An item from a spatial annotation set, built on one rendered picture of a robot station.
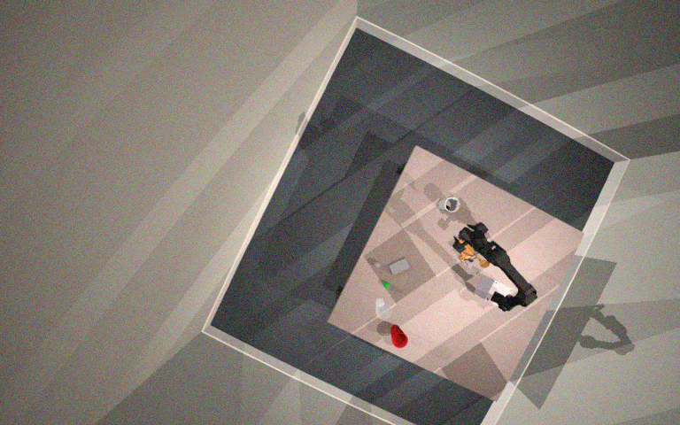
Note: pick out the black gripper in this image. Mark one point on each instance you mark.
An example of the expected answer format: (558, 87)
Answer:
(459, 247)

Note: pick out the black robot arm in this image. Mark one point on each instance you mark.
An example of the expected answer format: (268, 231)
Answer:
(499, 258)

